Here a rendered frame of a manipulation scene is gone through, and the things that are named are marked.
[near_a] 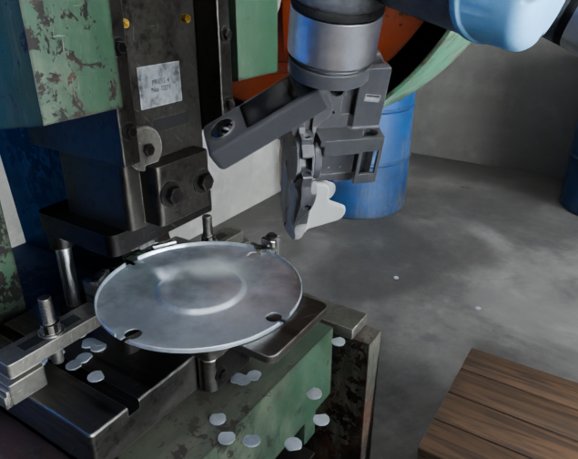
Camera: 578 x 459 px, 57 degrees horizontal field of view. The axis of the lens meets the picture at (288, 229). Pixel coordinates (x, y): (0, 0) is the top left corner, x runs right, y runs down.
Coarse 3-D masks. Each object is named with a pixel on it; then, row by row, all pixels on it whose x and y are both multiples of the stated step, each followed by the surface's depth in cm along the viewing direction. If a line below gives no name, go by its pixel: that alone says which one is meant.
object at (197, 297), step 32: (160, 256) 86; (192, 256) 86; (224, 256) 86; (128, 288) 77; (160, 288) 76; (192, 288) 76; (224, 288) 76; (256, 288) 77; (288, 288) 77; (128, 320) 70; (160, 320) 70; (192, 320) 70; (224, 320) 70; (256, 320) 70; (192, 352) 64
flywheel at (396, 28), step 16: (288, 0) 94; (288, 16) 95; (384, 16) 82; (400, 16) 81; (288, 32) 96; (384, 32) 83; (400, 32) 81; (416, 32) 80; (432, 32) 87; (384, 48) 84; (400, 48) 82; (416, 48) 89; (400, 64) 92; (240, 80) 101; (256, 80) 99; (272, 80) 97; (240, 96) 102
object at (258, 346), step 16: (304, 304) 74; (320, 304) 74; (272, 320) 70; (288, 320) 70; (304, 320) 70; (320, 320) 72; (272, 336) 67; (288, 336) 67; (208, 352) 74; (224, 352) 76; (240, 352) 80; (256, 352) 64; (272, 352) 64; (208, 368) 75; (224, 368) 77; (240, 368) 81; (208, 384) 76
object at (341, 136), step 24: (312, 72) 44; (360, 72) 44; (384, 72) 46; (336, 96) 47; (360, 96) 47; (384, 96) 48; (312, 120) 48; (336, 120) 49; (360, 120) 49; (288, 144) 51; (312, 144) 48; (336, 144) 48; (360, 144) 49; (288, 168) 52; (312, 168) 49; (336, 168) 51; (360, 168) 52
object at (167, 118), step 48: (144, 0) 62; (192, 0) 68; (144, 48) 64; (192, 48) 70; (144, 96) 65; (192, 96) 72; (144, 144) 66; (192, 144) 75; (96, 192) 70; (144, 192) 68; (192, 192) 72
